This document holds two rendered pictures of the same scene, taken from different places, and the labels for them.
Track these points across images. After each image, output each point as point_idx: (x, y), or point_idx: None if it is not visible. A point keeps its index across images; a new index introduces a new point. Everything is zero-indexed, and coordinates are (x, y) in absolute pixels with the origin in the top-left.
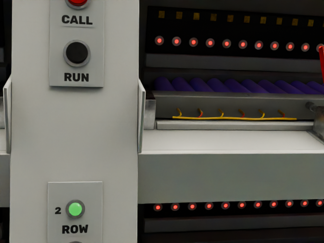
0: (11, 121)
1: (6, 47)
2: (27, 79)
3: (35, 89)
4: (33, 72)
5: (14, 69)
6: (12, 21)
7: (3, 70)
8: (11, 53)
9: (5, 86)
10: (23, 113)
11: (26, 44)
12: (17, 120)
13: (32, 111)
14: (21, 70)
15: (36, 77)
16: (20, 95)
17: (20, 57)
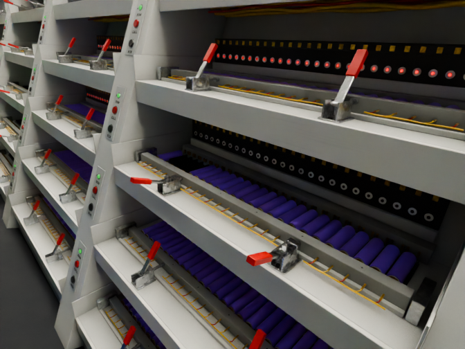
0: (423, 344)
1: (440, 226)
2: (452, 321)
3: (457, 334)
4: (460, 319)
5: (443, 307)
6: (457, 270)
7: (430, 252)
8: (442, 232)
9: (428, 323)
10: (436, 345)
11: (463, 293)
12: (428, 347)
13: (445, 348)
14: (449, 311)
15: (461, 325)
16: (439, 329)
17: (452, 301)
